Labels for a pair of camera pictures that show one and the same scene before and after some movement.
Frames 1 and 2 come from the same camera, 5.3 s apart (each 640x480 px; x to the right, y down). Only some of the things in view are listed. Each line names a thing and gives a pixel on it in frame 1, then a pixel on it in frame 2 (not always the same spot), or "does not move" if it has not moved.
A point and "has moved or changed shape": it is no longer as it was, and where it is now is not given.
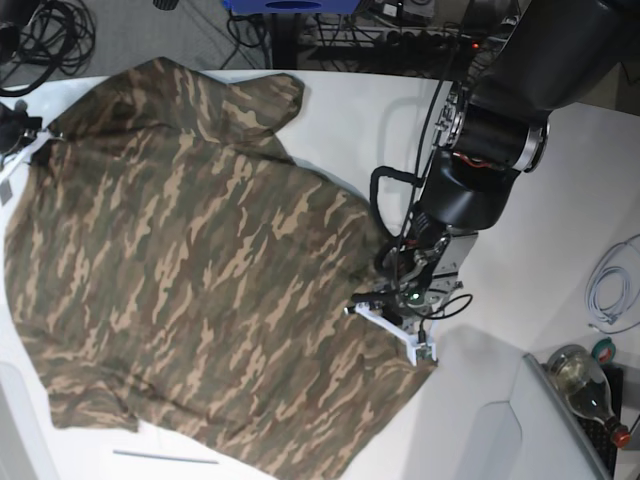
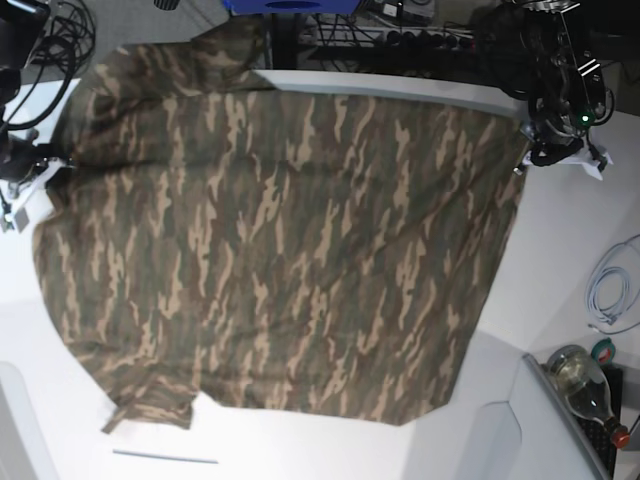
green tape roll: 604,351 does not move
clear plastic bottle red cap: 571,369 does not move
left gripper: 17,128 → 19,158
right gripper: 416,293 → 554,140
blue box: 292,6 does not move
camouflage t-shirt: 169,263 has moved or changed shape
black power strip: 435,39 does not move
